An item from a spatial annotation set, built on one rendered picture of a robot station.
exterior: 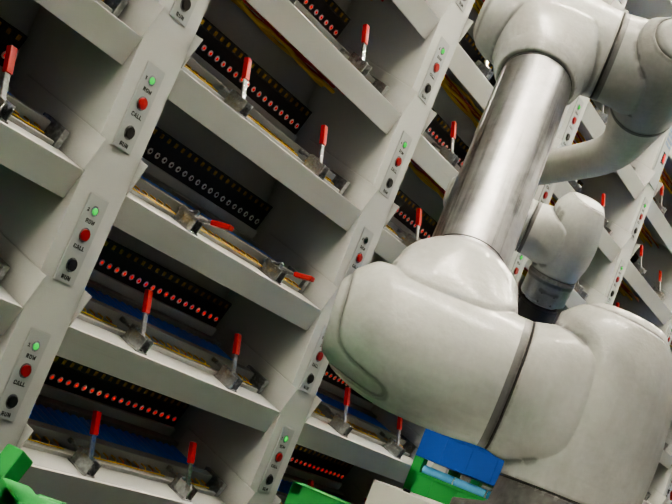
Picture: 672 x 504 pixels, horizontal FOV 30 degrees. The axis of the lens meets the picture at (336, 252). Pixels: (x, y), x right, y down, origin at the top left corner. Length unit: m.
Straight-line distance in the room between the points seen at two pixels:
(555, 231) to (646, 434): 0.95
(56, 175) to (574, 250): 1.03
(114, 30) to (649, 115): 0.76
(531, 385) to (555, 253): 0.96
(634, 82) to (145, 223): 0.71
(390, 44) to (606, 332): 1.11
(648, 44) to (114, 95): 0.73
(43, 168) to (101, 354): 0.31
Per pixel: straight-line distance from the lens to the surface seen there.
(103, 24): 1.65
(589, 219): 2.29
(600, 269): 3.58
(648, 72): 1.80
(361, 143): 2.30
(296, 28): 1.98
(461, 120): 2.95
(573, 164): 2.08
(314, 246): 2.27
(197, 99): 1.81
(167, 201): 1.88
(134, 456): 2.04
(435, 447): 2.29
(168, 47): 1.74
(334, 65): 2.08
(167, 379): 1.93
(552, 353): 1.37
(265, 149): 1.97
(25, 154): 1.59
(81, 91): 1.72
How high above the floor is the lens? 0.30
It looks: 8 degrees up
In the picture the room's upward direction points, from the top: 22 degrees clockwise
